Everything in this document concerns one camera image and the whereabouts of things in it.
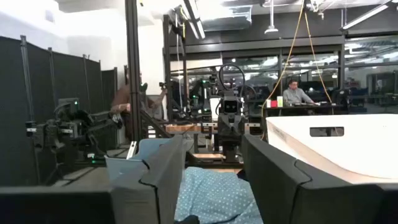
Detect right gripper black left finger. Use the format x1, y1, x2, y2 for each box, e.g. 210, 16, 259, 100
0, 133, 188, 224

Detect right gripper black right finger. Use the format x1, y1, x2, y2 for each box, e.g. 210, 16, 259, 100
241, 133, 398, 224

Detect teal dotted shirt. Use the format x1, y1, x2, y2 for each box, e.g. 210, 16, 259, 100
174, 166, 264, 224

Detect teal plastic bin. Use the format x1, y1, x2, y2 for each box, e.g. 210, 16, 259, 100
104, 138, 174, 181

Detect dark office desk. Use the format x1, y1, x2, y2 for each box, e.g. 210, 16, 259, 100
260, 102, 345, 116

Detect seated person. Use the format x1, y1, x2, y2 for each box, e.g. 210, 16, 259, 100
282, 79, 315, 106

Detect white plastic laundry basket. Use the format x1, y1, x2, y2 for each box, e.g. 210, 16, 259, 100
266, 113, 398, 185

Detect standing person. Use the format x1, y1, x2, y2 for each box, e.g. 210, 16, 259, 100
110, 73, 168, 142

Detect white pendant lamp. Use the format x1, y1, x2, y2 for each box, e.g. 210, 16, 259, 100
264, 0, 280, 35

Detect long ceiling light strip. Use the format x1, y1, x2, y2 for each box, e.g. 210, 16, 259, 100
182, 0, 206, 40
340, 0, 393, 32

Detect black mesh partition panels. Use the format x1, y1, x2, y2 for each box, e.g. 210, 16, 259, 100
0, 35, 119, 187

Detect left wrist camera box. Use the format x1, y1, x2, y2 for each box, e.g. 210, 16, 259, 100
221, 96, 241, 114

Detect black aluminium table frame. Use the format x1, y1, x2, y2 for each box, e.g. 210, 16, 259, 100
139, 110, 245, 169

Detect yellow hanging cable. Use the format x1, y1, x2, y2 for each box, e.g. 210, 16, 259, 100
260, 0, 306, 141
303, 11, 334, 105

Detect black vertical post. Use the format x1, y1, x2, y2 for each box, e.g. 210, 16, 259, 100
124, 0, 142, 144

